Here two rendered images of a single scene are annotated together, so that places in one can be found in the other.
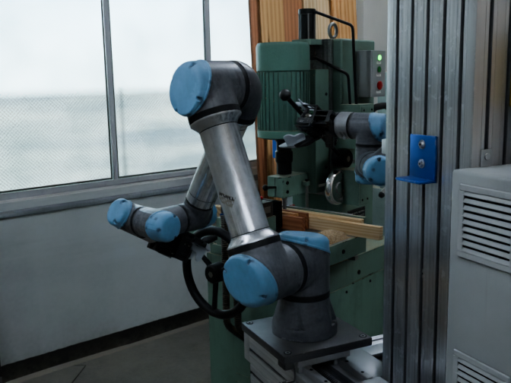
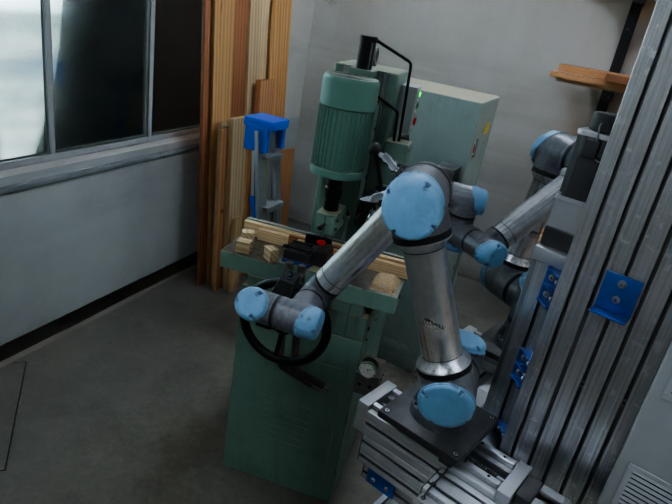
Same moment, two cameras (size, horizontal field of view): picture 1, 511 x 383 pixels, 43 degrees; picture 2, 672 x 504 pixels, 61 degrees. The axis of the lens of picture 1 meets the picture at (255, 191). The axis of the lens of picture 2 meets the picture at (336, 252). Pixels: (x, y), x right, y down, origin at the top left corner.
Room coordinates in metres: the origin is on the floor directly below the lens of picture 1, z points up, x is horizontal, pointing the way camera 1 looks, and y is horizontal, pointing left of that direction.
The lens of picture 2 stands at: (0.56, 0.73, 1.69)
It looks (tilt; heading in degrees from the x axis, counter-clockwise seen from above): 23 degrees down; 331
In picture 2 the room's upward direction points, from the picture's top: 10 degrees clockwise
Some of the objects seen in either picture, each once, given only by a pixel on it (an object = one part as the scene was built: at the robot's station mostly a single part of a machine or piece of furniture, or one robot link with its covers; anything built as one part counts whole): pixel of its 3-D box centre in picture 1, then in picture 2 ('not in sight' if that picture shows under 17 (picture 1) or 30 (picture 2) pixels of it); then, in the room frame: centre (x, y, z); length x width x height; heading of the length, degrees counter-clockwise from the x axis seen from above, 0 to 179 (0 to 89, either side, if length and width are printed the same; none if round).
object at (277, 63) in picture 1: (283, 90); (344, 126); (2.15, -0.10, 1.35); 0.18 x 0.18 x 0.31
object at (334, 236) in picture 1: (328, 235); (386, 280); (1.92, -0.22, 0.91); 0.12 x 0.09 x 0.03; 139
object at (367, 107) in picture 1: (357, 125); (395, 162); (2.21, -0.35, 1.23); 0.09 x 0.08 x 0.15; 139
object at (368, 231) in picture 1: (299, 220); (341, 255); (2.11, -0.15, 0.92); 0.61 x 0.02 x 0.04; 49
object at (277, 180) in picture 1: (288, 186); (330, 220); (2.16, -0.11, 1.03); 0.14 x 0.07 x 0.09; 139
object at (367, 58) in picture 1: (370, 74); (407, 107); (2.30, -0.41, 1.40); 0.10 x 0.06 x 0.16; 139
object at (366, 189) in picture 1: (353, 185); not in sight; (2.19, -0.34, 1.02); 0.09 x 0.07 x 0.12; 49
